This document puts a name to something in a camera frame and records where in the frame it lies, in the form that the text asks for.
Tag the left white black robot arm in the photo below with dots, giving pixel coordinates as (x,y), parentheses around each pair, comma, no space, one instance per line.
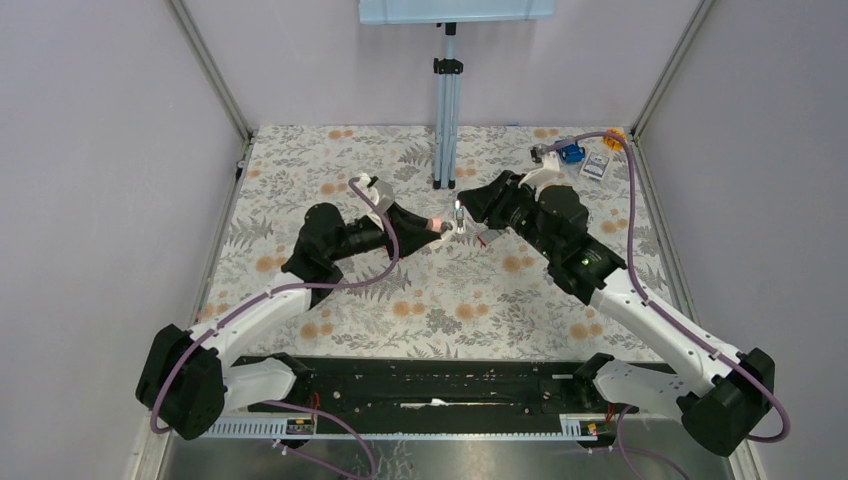
(191,377)

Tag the light blue tripod stand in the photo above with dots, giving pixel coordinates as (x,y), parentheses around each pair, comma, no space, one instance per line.
(448,70)

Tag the blue toy car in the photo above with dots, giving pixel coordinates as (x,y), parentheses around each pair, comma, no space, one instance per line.
(571,154)

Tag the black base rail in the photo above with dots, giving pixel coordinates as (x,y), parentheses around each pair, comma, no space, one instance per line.
(417,396)

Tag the light blue board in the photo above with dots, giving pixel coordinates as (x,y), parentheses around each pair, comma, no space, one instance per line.
(392,12)

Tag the floral patterned table mat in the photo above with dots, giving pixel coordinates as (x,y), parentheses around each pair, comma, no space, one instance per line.
(459,301)

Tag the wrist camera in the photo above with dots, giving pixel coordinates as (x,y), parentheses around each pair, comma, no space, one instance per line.
(548,167)
(379,192)

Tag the orange round toy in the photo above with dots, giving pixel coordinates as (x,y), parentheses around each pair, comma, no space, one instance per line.
(615,139)

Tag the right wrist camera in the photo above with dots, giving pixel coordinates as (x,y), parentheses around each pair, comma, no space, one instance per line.
(548,167)

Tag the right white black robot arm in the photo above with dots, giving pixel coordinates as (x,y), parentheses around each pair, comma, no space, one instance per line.
(715,391)

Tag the open staple box tray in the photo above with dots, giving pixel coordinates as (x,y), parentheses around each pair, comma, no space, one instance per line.
(487,237)

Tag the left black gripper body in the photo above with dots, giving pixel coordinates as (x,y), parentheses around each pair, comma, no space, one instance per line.
(364,235)

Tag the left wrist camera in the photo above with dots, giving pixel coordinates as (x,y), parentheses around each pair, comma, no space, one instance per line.
(379,192)

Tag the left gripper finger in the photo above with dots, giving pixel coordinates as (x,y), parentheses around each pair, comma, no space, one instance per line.
(409,243)
(408,225)

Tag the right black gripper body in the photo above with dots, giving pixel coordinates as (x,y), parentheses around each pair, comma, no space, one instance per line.
(519,214)

